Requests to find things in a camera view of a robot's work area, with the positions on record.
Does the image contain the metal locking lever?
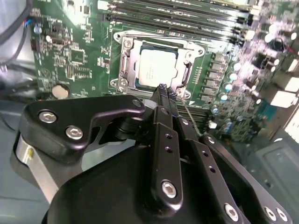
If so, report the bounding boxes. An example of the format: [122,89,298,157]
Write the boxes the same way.
[178,99,203,138]

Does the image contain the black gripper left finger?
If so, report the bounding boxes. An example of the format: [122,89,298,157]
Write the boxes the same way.
[10,83,185,212]

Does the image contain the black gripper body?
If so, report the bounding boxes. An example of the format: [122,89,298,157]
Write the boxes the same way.
[41,143,224,224]

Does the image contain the metal socket cover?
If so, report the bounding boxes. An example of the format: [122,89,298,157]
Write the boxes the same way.
[119,38,199,94]

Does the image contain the silver CPU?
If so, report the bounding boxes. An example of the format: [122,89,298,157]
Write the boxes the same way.
[135,48,179,89]

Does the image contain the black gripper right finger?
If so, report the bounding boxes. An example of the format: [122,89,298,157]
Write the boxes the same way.
[167,88,294,224]

